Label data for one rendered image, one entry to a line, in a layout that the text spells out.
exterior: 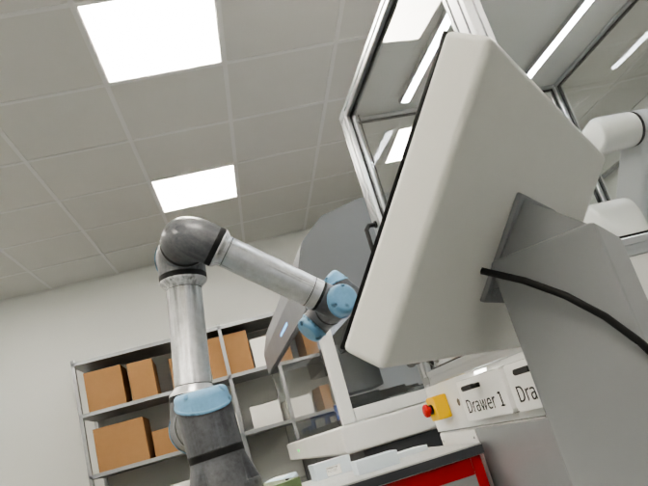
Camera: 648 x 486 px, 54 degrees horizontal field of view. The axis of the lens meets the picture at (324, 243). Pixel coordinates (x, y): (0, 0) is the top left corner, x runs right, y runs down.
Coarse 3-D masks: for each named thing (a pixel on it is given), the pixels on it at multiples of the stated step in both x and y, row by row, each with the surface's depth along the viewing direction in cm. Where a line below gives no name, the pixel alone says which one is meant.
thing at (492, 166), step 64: (448, 64) 56; (512, 64) 59; (448, 128) 56; (512, 128) 64; (576, 128) 81; (448, 192) 57; (512, 192) 70; (576, 192) 90; (384, 256) 58; (448, 256) 61; (384, 320) 58; (448, 320) 66
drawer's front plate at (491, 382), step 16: (496, 368) 155; (464, 384) 175; (480, 384) 165; (496, 384) 156; (464, 400) 177; (480, 400) 167; (496, 400) 158; (512, 400) 152; (480, 416) 169; (496, 416) 160
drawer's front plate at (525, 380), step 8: (520, 360) 143; (504, 368) 150; (512, 368) 147; (512, 376) 148; (520, 376) 144; (528, 376) 140; (512, 384) 148; (520, 384) 145; (528, 384) 141; (512, 392) 149; (520, 392) 146; (528, 392) 142; (536, 392) 139; (528, 400) 143; (536, 400) 139; (520, 408) 147; (528, 408) 143; (536, 408) 140
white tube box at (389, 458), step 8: (368, 456) 186; (376, 456) 179; (384, 456) 179; (392, 456) 179; (352, 464) 183; (360, 464) 178; (368, 464) 178; (376, 464) 178; (384, 464) 178; (392, 464) 179; (360, 472) 177
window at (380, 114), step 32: (416, 0) 163; (384, 32) 187; (416, 32) 167; (448, 32) 150; (384, 64) 192; (416, 64) 171; (384, 96) 197; (416, 96) 175; (384, 128) 203; (384, 160) 209; (384, 192) 215
